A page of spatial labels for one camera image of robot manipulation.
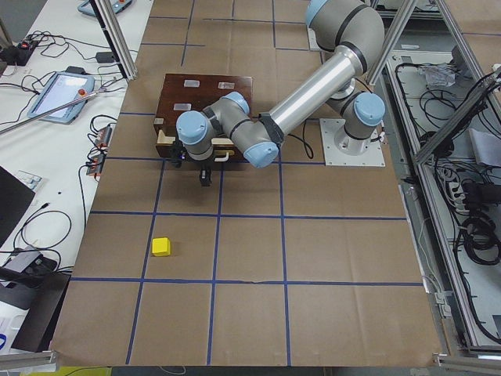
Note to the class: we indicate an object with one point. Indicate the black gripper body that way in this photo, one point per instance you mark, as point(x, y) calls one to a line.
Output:
point(204, 172)

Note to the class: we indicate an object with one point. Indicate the light wooden drawer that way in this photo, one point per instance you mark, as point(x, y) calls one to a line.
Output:
point(198, 149)

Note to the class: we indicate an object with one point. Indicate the yellow block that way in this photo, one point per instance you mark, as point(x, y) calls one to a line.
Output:
point(161, 246)

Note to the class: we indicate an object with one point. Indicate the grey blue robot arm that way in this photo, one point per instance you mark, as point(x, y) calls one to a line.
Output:
point(353, 33)

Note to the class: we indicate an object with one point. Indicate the dark wooden drawer cabinet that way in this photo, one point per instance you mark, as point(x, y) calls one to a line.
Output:
point(173, 91)

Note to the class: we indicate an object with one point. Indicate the black power adapter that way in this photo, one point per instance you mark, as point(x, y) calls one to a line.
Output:
point(105, 57)

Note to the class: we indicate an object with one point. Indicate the blue teach pendant tablet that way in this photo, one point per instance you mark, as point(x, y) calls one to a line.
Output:
point(63, 87)

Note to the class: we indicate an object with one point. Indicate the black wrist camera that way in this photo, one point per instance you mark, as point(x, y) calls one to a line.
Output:
point(178, 153)

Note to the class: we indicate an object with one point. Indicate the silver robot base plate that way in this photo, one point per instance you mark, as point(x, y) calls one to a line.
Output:
point(339, 149)

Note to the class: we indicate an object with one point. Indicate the aluminium frame post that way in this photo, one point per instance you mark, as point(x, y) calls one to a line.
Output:
point(115, 38)

